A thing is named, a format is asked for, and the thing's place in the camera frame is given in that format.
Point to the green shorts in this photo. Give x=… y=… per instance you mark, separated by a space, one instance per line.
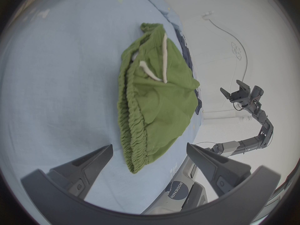
x=159 y=106

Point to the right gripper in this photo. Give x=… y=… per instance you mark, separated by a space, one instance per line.
x=241 y=96

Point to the bed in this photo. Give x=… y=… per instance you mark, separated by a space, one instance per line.
x=58 y=90

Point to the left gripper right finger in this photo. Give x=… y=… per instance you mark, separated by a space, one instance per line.
x=211 y=167

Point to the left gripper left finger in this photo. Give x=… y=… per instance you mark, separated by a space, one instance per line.
x=84 y=172

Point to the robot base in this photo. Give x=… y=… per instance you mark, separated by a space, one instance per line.
x=178 y=191

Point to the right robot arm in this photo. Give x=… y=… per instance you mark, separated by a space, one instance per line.
x=253 y=142

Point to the pale blue quilt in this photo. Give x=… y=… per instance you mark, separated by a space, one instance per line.
x=164 y=6

